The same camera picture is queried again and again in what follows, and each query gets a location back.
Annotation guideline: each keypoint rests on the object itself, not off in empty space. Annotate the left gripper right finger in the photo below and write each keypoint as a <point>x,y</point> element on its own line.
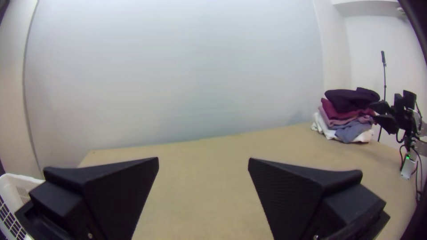
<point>293,196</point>

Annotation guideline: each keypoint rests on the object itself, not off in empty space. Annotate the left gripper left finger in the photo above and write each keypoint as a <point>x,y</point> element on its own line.
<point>110,196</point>

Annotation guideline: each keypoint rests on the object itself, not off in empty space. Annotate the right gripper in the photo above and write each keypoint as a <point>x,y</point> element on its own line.
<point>405,115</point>

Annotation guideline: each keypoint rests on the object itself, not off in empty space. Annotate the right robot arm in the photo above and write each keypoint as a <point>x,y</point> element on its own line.
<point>408,165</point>

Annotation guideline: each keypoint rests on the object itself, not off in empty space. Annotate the black tripod stand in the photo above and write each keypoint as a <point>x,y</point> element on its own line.
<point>383,83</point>

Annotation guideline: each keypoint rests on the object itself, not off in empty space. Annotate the pile of folded clothes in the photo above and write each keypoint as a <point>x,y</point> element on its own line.
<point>347,113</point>

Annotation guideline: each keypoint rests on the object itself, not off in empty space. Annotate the white laundry basket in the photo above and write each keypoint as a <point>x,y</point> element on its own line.
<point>15,196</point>

